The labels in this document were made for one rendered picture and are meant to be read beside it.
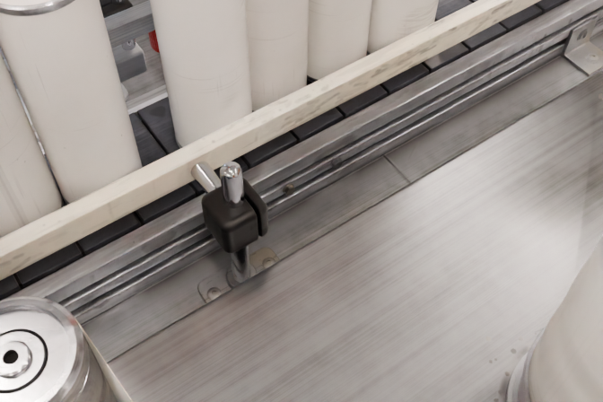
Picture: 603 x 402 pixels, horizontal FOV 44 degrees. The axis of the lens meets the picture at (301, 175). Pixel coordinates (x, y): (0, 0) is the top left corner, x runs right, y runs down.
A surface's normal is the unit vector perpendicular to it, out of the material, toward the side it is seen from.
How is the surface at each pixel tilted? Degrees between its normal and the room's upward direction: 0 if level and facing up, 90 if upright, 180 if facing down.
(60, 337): 0
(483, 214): 0
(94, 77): 90
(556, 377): 89
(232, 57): 90
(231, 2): 90
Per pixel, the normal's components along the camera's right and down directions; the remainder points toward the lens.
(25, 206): 0.62, 0.62
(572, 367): -0.96, 0.24
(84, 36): 0.81, 0.48
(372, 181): 0.01, -0.61
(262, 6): -0.05, 0.79
